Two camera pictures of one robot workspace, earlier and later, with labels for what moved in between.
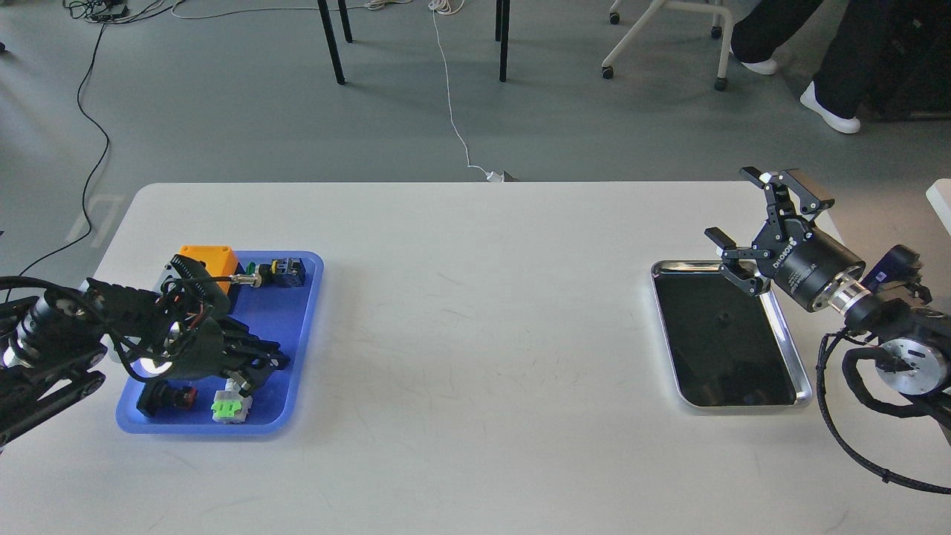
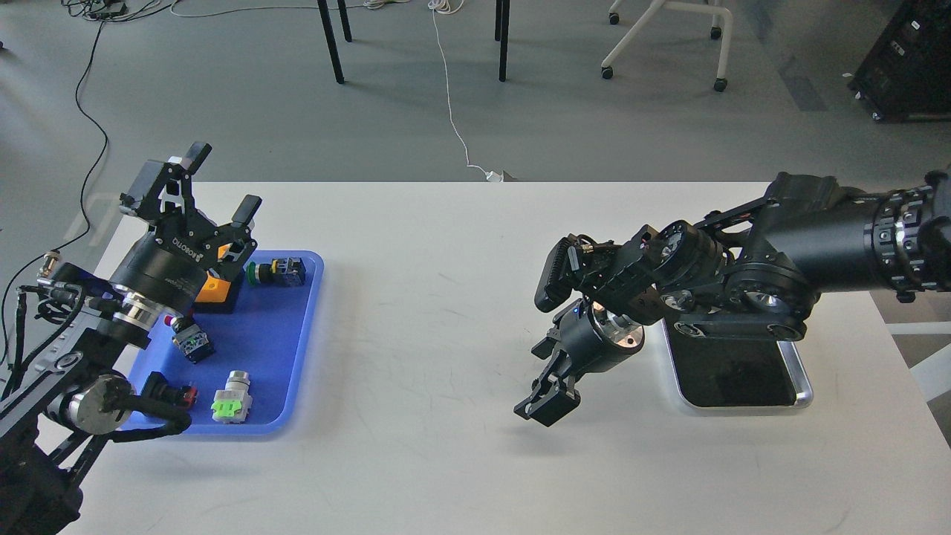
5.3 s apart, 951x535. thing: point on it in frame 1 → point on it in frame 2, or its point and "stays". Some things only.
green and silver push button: (229, 406) stays
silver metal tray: (727, 348) stays
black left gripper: (209, 345) → (169, 267)
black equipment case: (909, 76) stays
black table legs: (499, 24) stays
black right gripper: (803, 264) → (583, 338)
